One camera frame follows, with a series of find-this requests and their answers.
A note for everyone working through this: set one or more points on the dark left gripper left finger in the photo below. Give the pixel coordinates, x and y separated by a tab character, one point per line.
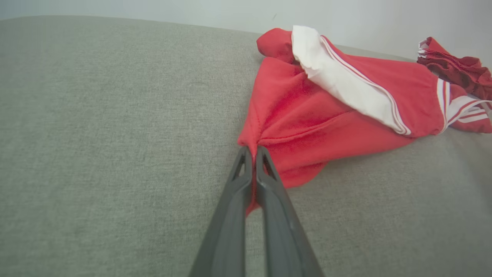
226	231

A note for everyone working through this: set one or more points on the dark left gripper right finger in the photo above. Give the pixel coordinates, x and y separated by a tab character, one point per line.
284	238

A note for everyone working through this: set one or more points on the red jersey with black lettering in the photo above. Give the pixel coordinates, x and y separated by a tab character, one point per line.
307	115

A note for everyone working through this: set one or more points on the red shorts with white stripe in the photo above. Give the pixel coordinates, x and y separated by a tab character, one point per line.
461	69

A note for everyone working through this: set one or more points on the grey fabric sofa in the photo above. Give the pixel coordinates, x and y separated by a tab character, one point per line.
115	134

